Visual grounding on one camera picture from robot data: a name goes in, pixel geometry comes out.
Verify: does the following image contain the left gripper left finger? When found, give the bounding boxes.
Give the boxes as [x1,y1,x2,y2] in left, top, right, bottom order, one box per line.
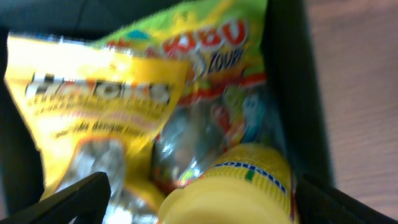
[1,172,111,224]

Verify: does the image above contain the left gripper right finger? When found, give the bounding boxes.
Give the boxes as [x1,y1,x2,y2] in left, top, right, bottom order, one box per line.
[295,177,397,224]

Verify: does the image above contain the yellow Mentos gum bottle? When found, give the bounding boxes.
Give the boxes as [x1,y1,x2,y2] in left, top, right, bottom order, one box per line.
[158,143,300,224]

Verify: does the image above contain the yellow Hacks candy bag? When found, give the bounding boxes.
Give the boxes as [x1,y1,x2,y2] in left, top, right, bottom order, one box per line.
[4,34,190,223]

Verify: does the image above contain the green Haribo gummy bag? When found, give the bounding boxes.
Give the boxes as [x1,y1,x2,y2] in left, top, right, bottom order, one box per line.
[98,0,286,192]

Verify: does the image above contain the dark green box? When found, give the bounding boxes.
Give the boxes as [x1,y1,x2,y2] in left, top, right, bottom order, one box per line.
[1,0,334,217]

